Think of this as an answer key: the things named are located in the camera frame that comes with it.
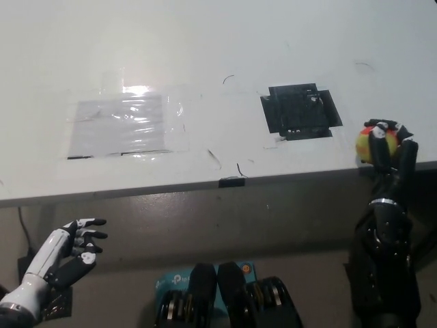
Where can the orange and yellow tennis ball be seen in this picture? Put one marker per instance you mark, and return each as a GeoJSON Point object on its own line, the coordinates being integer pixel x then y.
{"type": "Point", "coordinates": [362, 145]}

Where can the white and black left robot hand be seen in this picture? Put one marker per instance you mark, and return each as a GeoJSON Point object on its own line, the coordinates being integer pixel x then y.
{"type": "Point", "coordinates": [51, 253]}

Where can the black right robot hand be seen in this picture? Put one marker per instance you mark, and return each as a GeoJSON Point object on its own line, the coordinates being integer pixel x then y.
{"type": "Point", "coordinates": [406, 160]}

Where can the black tape patch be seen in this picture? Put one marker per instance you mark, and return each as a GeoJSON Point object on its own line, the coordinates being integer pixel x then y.
{"type": "Point", "coordinates": [293, 109]}

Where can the clear plastic taped sheet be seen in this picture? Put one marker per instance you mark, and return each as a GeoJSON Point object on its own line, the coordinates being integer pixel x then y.
{"type": "Point", "coordinates": [116, 126]}

